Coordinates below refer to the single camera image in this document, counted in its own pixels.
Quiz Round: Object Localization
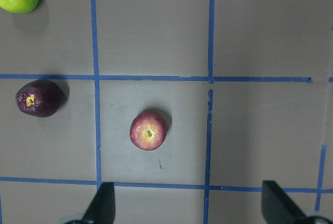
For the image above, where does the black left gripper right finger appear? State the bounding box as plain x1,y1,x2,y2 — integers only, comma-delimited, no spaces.
262,180,306,224

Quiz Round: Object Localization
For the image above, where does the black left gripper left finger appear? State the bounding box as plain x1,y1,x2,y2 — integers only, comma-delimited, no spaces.
82,182,115,224

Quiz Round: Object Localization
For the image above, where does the red yellow apple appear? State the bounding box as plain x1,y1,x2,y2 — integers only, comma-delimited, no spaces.
130,111,168,151

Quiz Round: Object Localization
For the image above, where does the dark purple apple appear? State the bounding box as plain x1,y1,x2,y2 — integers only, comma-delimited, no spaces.
16,80,64,117

